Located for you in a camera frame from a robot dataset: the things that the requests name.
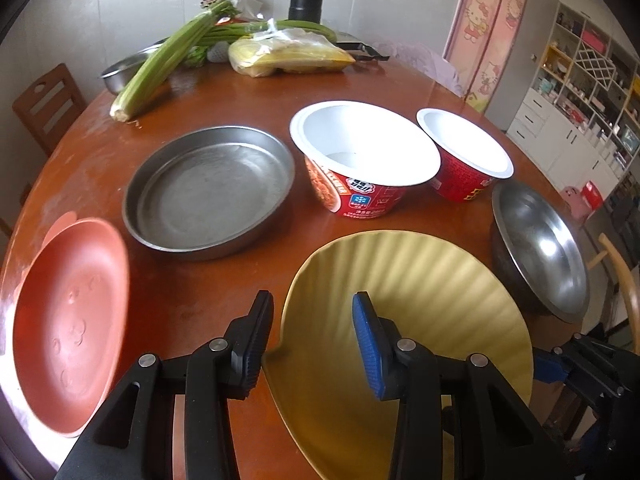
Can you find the large red paper bowl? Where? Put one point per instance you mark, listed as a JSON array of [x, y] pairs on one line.
[[360, 135]]

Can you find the steel bowl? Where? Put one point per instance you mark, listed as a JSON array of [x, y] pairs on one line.
[[545, 255]]

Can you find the plastic bag of yellow food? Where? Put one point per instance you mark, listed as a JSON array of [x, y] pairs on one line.
[[290, 55]]

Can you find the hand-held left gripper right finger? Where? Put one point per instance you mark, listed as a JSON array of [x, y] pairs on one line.
[[367, 345]]

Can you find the slatted wooden chair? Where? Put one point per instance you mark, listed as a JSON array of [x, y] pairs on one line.
[[47, 105]]

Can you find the celery bunch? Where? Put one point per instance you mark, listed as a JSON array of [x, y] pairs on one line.
[[160, 60]]

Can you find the pink stool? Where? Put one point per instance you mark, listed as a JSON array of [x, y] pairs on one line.
[[572, 200]]

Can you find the steel basin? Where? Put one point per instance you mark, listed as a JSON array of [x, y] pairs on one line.
[[117, 75]]

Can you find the bundle of green stems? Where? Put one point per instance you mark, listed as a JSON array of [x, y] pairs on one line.
[[300, 27]]

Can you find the black utensil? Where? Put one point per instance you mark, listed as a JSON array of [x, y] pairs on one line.
[[365, 50]]

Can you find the round steel pan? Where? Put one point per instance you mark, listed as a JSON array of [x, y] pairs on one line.
[[200, 200]]

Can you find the small red paper bowl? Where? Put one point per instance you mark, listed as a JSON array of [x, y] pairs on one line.
[[460, 140]]

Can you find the white shelf cabinet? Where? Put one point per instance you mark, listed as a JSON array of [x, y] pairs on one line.
[[575, 90]]

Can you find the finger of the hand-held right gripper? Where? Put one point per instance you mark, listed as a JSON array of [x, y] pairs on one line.
[[550, 367]]

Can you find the purple cloth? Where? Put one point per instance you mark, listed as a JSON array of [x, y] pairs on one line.
[[430, 67]]

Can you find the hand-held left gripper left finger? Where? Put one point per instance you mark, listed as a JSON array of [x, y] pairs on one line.
[[255, 340]]

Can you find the yellow ribbed plate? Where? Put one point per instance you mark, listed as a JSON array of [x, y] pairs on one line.
[[425, 285]]

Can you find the wall socket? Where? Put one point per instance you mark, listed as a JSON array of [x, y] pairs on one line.
[[25, 194]]

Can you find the white foam fruit net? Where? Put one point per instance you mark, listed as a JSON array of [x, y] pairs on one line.
[[218, 52]]

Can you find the red box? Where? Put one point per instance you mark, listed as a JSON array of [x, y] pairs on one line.
[[592, 195]]

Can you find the curved wooden chair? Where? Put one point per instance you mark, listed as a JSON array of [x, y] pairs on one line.
[[617, 265]]

